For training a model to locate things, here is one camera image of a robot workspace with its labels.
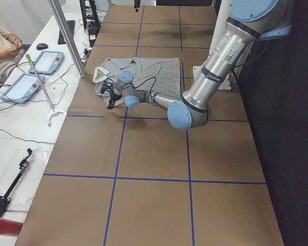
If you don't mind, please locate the clear plastic sheet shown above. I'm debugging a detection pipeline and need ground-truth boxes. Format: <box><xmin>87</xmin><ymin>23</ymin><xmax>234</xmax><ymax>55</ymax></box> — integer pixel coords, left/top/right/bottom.
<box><xmin>0</xmin><ymin>149</ymin><xmax>51</xmax><ymax>213</ymax></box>

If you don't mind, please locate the aluminium frame post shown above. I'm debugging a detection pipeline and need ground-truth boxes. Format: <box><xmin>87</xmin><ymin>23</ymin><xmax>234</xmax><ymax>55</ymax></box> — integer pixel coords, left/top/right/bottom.
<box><xmin>48</xmin><ymin>0</ymin><xmax>85</xmax><ymax>78</ymax></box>

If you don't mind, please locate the black computer mouse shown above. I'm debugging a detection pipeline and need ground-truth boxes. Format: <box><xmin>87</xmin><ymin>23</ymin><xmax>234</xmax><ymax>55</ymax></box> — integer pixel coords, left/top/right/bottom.
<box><xmin>36</xmin><ymin>43</ymin><xmax>48</xmax><ymax>50</ymax></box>

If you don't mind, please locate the black keyboard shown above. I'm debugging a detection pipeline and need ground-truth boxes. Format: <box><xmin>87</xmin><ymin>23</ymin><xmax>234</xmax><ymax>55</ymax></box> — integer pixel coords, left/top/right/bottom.
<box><xmin>57</xmin><ymin>20</ymin><xmax>76</xmax><ymax>45</ymax></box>

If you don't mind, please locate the person in beige shirt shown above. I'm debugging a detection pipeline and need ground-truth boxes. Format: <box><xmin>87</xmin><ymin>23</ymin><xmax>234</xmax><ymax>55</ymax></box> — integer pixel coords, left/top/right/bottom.
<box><xmin>0</xmin><ymin>26</ymin><xmax>24</xmax><ymax>73</ymax></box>

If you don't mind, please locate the metal reacher grabber stick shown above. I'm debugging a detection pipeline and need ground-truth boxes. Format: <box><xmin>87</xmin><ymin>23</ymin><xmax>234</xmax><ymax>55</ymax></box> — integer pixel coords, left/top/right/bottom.
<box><xmin>26</xmin><ymin>54</ymin><xmax>67</xmax><ymax>127</ymax></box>

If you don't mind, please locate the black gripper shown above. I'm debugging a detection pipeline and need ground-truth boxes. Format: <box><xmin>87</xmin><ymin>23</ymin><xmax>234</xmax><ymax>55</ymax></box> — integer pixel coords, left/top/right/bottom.
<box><xmin>134</xmin><ymin>0</ymin><xmax>140</xmax><ymax>9</ymax></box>
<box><xmin>107</xmin><ymin>92</ymin><xmax>120</xmax><ymax>110</ymax></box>

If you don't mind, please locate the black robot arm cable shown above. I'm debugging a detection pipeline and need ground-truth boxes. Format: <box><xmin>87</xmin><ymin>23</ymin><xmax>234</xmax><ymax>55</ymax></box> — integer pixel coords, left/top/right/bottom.
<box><xmin>133</xmin><ymin>76</ymin><xmax>157</xmax><ymax>103</ymax></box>

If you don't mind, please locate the blue white striped polo shirt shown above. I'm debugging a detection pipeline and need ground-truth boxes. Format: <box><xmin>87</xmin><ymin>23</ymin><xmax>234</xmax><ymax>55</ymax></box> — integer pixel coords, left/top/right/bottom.
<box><xmin>101</xmin><ymin>57</ymin><xmax>181</xmax><ymax>97</ymax></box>

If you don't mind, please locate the black box with label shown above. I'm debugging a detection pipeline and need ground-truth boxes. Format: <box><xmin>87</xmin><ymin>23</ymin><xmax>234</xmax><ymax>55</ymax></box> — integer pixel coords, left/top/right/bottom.
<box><xmin>88</xmin><ymin>24</ymin><xmax>101</xmax><ymax>47</ymax></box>

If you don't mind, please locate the upper blue teach pendant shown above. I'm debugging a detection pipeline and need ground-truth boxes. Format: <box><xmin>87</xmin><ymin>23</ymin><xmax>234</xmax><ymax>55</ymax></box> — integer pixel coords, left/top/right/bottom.
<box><xmin>33</xmin><ymin>51</ymin><xmax>64</xmax><ymax>75</ymax></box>

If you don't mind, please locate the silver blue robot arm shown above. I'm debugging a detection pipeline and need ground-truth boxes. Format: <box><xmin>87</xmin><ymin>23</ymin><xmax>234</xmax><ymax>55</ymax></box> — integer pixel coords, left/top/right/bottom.
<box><xmin>100</xmin><ymin>1</ymin><xmax>294</xmax><ymax>130</ymax></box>

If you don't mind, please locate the red cylinder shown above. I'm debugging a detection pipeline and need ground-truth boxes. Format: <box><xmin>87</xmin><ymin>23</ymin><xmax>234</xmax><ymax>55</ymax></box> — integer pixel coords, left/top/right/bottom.
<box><xmin>0</xmin><ymin>217</ymin><xmax>23</xmax><ymax>237</ymax></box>

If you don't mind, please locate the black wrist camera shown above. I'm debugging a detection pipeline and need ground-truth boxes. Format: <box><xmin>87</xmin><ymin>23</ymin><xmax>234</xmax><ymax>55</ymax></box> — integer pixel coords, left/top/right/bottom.
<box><xmin>100</xmin><ymin>80</ymin><xmax>114</xmax><ymax>94</ymax></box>

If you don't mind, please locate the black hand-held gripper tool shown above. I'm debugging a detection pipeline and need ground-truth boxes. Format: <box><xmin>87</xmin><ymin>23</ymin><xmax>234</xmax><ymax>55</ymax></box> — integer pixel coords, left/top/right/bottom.
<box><xmin>0</xmin><ymin>148</ymin><xmax>33</xmax><ymax>217</ymax></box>

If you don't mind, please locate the lower blue teach pendant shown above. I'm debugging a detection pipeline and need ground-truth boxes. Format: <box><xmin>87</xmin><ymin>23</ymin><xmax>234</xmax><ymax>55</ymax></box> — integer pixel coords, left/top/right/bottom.
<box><xmin>0</xmin><ymin>73</ymin><xmax>41</xmax><ymax>104</ymax></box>

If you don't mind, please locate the blue teach pendant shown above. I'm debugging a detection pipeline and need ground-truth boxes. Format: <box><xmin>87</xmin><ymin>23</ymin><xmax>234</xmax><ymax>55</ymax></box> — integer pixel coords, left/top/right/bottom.
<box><xmin>0</xmin><ymin>73</ymin><xmax>41</xmax><ymax>104</ymax></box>
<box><xmin>33</xmin><ymin>51</ymin><xmax>64</xmax><ymax>75</ymax></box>

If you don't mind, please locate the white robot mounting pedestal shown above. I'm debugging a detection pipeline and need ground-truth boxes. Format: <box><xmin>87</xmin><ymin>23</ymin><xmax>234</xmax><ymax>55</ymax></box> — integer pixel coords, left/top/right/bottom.
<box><xmin>192</xmin><ymin>0</ymin><xmax>234</xmax><ymax>91</ymax></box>

